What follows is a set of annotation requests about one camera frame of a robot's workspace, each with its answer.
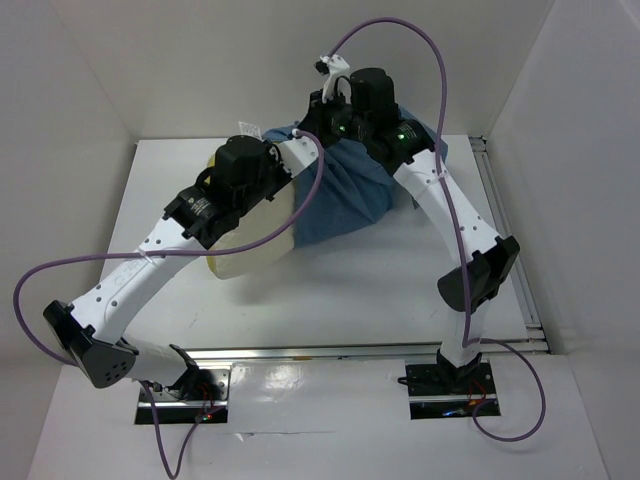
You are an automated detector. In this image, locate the aluminium front rail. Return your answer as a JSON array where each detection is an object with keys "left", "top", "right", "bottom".
[{"left": 78, "top": 339, "right": 551, "bottom": 364}]

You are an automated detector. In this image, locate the aluminium rail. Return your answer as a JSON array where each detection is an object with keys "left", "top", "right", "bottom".
[
  {"left": 469, "top": 137, "right": 551, "bottom": 354},
  {"left": 78, "top": 339, "right": 551, "bottom": 364}
]

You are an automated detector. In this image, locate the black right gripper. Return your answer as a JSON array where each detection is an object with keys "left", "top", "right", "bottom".
[{"left": 299, "top": 86, "right": 369, "bottom": 149}]

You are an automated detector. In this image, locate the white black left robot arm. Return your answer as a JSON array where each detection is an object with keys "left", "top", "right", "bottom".
[{"left": 43, "top": 134, "right": 319, "bottom": 399}]

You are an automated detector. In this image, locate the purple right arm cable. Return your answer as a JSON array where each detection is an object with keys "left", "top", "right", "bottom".
[{"left": 329, "top": 17, "right": 547, "bottom": 442}]

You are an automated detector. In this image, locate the cream quilted pillow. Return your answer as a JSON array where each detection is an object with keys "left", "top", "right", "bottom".
[{"left": 206, "top": 183, "right": 295, "bottom": 280}]

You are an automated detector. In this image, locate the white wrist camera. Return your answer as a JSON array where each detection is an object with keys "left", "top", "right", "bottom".
[
  {"left": 314, "top": 54, "right": 351, "bottom": 103},
  {"left": 278, "top": 128, "right": 322, "bottom": 178}
]

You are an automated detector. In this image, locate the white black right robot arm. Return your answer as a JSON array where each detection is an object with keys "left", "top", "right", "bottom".
[{"left": 300, "top": 57, "right": 520, "bottom": 392}]

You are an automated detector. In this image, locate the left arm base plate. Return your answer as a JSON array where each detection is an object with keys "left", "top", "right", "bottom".
[{"left": 134, "top": 363, "right": 231, "bottom": 425}]

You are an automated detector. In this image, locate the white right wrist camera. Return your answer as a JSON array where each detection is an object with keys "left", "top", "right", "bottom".
[{"left": 314, "top": 54, "right": 351, "bottom": 103}]

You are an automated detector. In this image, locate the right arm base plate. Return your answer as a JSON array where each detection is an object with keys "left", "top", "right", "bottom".
[{"left": 397, "top": 362, "right": 501, "bottom": 420}]

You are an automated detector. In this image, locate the blue pillowcase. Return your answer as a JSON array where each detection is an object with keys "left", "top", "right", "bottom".
[{"left": 261, "top": 104, "right": 449, "bottom": 249}]

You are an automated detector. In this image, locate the aluminium right side rail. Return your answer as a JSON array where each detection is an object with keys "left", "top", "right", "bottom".
[{"left": 469, "top": 137, "right": 551, "bottom": 354}]

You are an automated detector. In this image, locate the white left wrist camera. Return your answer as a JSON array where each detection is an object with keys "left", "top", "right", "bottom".
[{"left": 278, "top": 128, "right": 322, "bottom": 178}]

